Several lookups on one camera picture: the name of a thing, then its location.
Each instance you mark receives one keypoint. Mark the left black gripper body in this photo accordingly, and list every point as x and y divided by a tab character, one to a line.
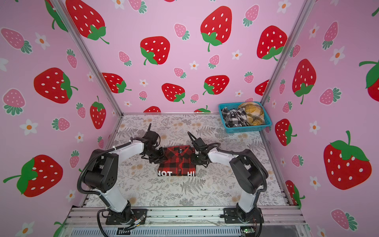
156	155

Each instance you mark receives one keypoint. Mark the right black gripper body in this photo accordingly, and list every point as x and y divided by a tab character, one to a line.
196	159

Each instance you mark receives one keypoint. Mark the red black plaid shirt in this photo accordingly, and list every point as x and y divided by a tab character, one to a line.
178	162

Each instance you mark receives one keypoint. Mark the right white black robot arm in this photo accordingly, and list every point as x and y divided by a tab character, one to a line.
248	171

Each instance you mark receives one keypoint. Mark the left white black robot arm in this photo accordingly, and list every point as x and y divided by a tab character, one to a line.
99	175

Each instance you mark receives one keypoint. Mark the black white plaid shirt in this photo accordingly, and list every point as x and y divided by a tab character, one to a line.
234	117

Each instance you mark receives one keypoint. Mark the yellow plaid shirt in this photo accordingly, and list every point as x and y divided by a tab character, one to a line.
255	113

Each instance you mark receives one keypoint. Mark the teal plastic basket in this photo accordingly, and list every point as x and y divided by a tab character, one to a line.
248	128

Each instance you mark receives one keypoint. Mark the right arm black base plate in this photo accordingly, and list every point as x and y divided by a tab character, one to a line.
237	216

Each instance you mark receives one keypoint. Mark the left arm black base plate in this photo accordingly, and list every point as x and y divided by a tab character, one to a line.
128	217

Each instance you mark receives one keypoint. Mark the aluminium rail frame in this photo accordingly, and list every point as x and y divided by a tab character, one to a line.
212	221

